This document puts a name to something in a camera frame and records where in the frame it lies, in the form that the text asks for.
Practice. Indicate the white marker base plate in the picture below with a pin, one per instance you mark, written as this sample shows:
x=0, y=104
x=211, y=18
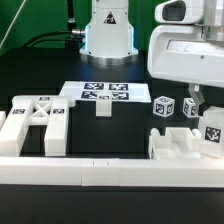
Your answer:
x=120, y=92

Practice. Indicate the white tagged cube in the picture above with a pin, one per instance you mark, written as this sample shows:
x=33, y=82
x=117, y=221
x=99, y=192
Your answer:
x=189, y=108
x=163, y=106

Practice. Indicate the black vertical pole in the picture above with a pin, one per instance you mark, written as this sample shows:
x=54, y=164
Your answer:
x=71, y=23

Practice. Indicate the white tagged cube left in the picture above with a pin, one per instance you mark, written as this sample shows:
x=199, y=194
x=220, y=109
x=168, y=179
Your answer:
x=163, y=106

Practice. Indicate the white chair back frame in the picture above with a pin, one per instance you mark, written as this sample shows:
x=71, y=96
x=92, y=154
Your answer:
x=51, y=111

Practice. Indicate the white U-shaped obstacle wall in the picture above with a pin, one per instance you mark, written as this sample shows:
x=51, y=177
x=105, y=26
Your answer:
x=203, y=172

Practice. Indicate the white chair seat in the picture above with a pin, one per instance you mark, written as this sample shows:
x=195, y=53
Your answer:
x=176, y=143

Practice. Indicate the white tagged cube right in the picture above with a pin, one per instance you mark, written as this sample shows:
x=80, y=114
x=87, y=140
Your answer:
x=189, y=108

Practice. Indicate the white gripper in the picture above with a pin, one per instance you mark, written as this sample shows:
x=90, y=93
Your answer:
x=188, y=45

